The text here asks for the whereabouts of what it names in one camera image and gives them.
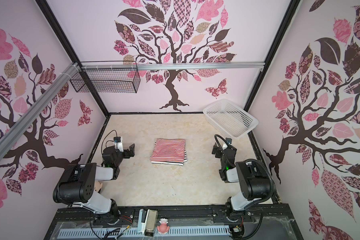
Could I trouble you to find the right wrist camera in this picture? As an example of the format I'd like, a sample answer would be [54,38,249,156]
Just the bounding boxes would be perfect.
[223,138,232,150]

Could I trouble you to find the black white striped tank top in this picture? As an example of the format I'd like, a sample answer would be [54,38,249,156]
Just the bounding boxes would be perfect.
[150,151,188,166]

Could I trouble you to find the black corrugated cable hose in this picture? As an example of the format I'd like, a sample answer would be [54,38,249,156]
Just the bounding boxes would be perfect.
[213,134,277,205]

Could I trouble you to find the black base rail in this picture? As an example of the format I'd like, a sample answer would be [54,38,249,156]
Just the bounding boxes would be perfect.
[53,204,293,226]

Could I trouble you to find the aluminium rail wall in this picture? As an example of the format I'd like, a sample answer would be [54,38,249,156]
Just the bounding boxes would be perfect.
[81,62,265,71]
[0,63,80,161]

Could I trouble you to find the white slotted cable duct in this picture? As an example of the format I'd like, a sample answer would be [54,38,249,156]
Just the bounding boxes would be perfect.
[57,225,231,240]

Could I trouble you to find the pink pig figurine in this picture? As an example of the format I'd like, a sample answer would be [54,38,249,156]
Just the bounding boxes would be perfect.
[157,218,170,235]

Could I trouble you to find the aluminium rail left wall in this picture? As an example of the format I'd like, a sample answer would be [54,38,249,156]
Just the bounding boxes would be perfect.
[0,63,80,161]

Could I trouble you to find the cartoon boy plush head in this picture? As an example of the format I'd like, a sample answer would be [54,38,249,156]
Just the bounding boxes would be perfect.
[94,181,103,193]

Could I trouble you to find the black wire mesh basket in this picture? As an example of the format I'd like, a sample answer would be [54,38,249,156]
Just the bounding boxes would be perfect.
[70,60,141,94]

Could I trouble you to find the silver white box device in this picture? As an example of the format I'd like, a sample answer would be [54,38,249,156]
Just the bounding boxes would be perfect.
[137,209,159,237]

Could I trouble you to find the aluminium rail back wall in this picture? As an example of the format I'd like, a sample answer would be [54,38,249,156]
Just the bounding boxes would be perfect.
[81,62,265,71]

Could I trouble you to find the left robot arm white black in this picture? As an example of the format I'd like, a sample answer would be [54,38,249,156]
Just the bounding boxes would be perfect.
[53,144,135,224]

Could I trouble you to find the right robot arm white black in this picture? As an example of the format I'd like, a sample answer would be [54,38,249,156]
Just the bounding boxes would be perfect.
[212,143,276,222]

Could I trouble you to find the red white striped tank top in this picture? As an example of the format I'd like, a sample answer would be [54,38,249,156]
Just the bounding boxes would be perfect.
[151,139,186,159]

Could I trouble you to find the white plastic laundry basket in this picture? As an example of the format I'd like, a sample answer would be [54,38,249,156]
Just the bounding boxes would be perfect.
[203,99,259,139]

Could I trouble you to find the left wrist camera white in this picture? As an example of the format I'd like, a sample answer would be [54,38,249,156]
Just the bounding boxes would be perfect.
[114,137,124,152]

